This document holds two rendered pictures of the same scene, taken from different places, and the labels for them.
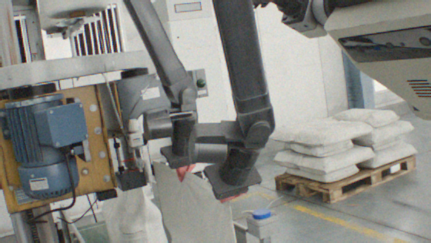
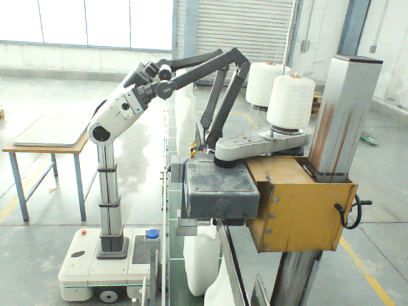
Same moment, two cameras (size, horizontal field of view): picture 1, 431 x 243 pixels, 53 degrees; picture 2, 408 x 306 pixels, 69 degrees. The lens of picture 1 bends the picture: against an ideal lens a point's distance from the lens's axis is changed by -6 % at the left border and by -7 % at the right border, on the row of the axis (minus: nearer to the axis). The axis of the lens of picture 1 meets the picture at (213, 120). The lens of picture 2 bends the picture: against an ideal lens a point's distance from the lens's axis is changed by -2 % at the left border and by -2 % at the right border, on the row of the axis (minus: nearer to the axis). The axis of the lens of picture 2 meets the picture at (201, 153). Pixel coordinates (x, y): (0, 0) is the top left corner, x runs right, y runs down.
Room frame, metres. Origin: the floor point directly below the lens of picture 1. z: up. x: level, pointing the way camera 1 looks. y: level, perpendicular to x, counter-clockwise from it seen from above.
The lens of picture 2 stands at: (2.45, 0.44, 1.85)
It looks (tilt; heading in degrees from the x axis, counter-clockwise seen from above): 25 degrees down; 197
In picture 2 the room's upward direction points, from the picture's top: 5 degrees clockwise
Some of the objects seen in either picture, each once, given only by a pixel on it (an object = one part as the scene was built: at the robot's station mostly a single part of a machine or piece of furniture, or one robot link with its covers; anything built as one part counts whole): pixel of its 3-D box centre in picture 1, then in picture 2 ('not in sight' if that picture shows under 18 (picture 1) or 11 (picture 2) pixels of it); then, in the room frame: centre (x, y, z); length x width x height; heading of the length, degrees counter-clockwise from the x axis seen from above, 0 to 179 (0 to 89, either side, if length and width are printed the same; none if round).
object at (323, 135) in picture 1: (334, 132); not in sight; (4.00, -1.06, 0.56); 0.66 x 0.42 x 0.15; 115
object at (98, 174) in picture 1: (47, 144); (295, 201); (1.34, 0.51, 1.18); 0.34 x 0.25 x 0.31; 115
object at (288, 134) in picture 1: (305, 130); not in sight; (4.36, -0.87, 0.56); 0.66 x 0.43 x 0.15; 113
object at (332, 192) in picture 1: (346, 172); not in sight; (4.32, -1.23, 0.07); 1.20 x 0.82 x 0.14; 117
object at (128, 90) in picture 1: (145, 112); (215, 200); (1.52, 0.22, 1.21); 0.30 x 0.25 x 0.30; 25
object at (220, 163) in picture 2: (134, 73); (225, 159); (1.44, 0.22, 1.35); 0.09 x 0.09 x 0.03
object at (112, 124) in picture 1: (103, 108); (251, 184); (1.41, 0.33, 1.26); 0.22 x 0.05 x 0.16; 25
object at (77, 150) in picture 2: not in sight; (64, 164); (0.33, -1.67, 0.38); 0.95 x 0.62 x 0.75; 25
